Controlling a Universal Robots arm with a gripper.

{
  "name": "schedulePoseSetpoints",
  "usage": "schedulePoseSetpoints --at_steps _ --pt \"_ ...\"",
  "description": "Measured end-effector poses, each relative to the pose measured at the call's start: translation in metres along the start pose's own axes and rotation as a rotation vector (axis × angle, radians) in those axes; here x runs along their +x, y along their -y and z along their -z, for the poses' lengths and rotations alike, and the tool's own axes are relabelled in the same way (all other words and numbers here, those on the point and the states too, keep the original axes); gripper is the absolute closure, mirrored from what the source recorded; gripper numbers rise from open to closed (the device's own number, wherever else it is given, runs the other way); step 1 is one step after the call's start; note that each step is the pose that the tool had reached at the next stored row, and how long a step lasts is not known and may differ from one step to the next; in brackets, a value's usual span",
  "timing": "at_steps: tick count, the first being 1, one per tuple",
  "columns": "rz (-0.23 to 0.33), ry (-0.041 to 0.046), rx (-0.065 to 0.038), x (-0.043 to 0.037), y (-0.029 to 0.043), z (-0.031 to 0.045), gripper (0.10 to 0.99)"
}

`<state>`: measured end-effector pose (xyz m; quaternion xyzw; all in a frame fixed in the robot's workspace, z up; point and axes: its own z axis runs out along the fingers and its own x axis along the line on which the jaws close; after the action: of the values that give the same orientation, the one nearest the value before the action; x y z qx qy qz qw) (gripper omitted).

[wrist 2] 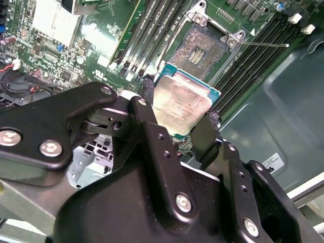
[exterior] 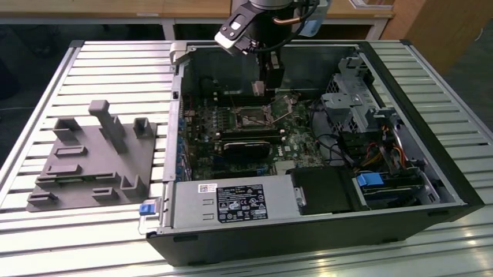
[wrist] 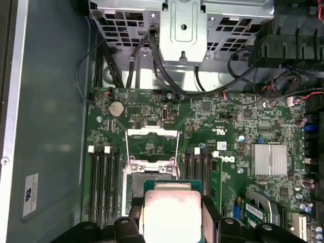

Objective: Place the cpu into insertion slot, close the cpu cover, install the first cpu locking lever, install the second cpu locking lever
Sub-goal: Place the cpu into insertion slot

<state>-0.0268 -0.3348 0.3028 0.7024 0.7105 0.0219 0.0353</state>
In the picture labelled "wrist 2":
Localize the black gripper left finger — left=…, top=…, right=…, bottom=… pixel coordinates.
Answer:
left=0, top=74, right=201, bottom=225

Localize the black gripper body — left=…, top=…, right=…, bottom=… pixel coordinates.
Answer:
left=53, top=161, right=236, bottom=243

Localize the metal locking lever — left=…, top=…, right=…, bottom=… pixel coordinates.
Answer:
left=238, top=41, right=290, bottom=48

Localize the silver CPU chip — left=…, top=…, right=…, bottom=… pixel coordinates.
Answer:
left=151, top=62, right=221, bottom=139

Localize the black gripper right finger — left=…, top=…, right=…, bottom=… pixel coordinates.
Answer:
left=191, top=111, right=313, bottom=243

